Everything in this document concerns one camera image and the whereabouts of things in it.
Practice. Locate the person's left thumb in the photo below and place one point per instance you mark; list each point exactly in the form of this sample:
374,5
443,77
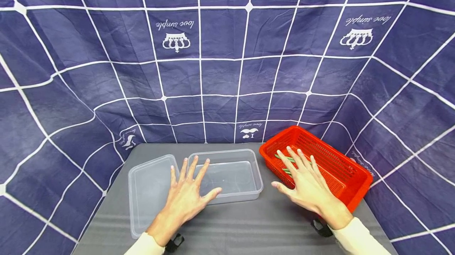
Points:
212,195

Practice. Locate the person's right index finger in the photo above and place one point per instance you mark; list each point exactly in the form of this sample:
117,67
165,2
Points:
287,163

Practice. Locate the clear plastic container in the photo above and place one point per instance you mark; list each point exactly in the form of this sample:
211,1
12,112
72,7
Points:
233,186

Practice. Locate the black wrist band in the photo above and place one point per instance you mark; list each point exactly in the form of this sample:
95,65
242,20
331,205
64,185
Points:
321,229
173,244

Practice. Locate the person's left ring finger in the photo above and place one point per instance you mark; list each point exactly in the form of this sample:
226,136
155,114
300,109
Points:
183,169

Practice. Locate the person's right little finger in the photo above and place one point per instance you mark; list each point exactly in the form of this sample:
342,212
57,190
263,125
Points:
315,166

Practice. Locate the person's right forearm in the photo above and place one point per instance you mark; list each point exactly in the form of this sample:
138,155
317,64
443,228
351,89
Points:
350,229

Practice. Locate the person's left forearm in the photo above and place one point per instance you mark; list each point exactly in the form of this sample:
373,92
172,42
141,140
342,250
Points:
156,232

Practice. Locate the person's right middle finger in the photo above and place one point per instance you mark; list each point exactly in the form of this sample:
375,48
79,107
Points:
295,157

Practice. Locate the red plastic basket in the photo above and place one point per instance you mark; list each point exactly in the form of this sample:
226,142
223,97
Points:
355,191

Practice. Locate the person's right thumb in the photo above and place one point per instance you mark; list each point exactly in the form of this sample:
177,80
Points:
282,188

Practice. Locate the person's left hand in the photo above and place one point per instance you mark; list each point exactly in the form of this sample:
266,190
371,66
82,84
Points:
185,199

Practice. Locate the person's right hand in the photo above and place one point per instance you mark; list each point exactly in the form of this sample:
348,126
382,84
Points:
310,188

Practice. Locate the person's left little finger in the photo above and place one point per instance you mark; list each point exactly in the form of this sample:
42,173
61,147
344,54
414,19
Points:
173,176

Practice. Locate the person's left middle finger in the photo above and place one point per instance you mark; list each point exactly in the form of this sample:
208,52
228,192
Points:
192,167

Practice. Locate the person's left index finger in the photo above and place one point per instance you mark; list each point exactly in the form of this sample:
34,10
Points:
203,171

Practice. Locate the person's right ring finger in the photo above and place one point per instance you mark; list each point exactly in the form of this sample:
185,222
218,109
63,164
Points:
304,159

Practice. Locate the translucent plastic lid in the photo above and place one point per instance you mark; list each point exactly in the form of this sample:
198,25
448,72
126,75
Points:
147,191

